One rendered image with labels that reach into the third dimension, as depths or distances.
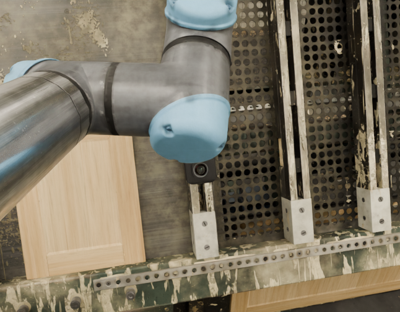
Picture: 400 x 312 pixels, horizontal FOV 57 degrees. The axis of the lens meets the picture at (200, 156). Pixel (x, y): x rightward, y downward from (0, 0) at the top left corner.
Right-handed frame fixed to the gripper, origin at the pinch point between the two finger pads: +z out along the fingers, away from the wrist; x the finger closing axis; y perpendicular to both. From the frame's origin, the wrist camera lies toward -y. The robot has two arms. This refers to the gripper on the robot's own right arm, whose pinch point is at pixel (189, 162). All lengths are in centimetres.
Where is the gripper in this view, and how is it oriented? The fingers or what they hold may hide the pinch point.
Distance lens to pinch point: 67.7
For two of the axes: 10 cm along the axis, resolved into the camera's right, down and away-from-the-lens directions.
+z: -0.7, 4.6, 8.8
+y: -1.4, -8.8, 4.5
